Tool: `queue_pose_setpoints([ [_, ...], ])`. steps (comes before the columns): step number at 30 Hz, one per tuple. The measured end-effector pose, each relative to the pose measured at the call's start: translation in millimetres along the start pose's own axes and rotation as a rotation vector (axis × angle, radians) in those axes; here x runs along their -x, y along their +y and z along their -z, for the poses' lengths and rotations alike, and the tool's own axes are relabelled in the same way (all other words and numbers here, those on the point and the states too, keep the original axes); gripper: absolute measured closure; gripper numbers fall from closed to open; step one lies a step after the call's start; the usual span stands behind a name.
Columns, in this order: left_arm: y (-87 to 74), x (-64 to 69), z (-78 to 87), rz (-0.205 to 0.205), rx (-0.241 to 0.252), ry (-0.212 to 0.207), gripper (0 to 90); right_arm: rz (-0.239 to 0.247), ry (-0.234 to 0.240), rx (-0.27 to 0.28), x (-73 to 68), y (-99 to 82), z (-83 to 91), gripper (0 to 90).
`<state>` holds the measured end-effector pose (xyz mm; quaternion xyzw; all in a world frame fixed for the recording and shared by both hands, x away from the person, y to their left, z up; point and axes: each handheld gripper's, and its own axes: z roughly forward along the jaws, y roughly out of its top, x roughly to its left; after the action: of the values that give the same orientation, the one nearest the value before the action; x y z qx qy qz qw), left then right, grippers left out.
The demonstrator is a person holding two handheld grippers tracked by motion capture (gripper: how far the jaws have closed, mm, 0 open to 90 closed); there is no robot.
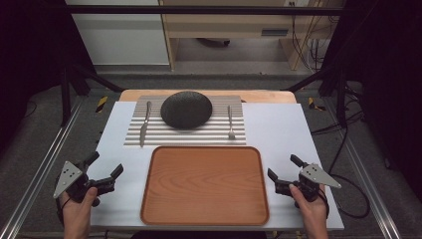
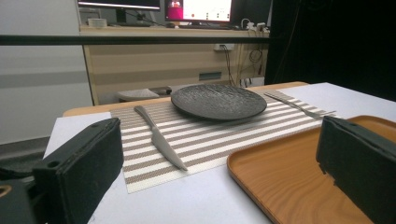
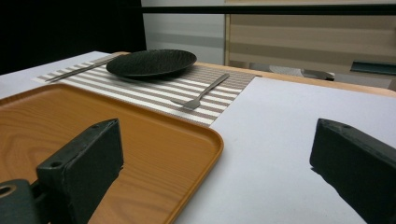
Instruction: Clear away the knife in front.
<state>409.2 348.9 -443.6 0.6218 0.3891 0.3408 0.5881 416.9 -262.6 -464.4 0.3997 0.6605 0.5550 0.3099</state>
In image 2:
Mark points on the light wooden desk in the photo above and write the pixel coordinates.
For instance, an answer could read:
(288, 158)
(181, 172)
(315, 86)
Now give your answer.
(155, 65)

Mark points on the black textured plate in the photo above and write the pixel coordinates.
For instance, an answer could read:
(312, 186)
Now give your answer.
(218, 102)

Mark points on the silver table knife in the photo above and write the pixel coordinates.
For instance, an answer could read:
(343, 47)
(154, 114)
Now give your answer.
(160, 141)

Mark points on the wooden serving tray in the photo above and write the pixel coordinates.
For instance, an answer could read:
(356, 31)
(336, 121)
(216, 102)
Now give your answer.
(280, 174)

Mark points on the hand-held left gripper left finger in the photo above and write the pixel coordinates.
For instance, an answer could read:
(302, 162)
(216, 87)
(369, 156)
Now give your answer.
(81, 168)

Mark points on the white power strip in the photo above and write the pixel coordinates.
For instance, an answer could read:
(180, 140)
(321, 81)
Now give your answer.
(257, 26)

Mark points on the monitor with pink window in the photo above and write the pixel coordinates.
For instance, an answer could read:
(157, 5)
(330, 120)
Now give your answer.
(205, 9)

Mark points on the white wall socket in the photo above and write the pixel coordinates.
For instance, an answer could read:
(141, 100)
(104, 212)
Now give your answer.
(224, 47)

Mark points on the dark screen monitor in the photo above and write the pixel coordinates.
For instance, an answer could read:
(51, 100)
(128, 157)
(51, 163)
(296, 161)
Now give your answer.
(118, 3)

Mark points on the silver fork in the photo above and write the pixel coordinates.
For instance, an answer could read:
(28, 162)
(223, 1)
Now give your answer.
(299, 107)

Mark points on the striped beige placemat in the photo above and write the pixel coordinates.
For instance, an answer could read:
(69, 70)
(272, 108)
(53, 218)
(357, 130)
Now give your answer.
(202, 146)

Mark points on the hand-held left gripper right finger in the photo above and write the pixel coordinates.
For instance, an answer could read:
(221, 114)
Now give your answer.
(361, 168)

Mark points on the black horizontal frame bar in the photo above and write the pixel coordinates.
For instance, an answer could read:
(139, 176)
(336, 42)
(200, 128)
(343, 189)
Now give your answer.
(124, 39)

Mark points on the office chair base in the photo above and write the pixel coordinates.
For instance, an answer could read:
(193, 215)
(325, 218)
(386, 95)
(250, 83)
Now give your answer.
(137, 94)

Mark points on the white cabinet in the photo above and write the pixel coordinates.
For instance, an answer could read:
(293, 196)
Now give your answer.
(37, 77)

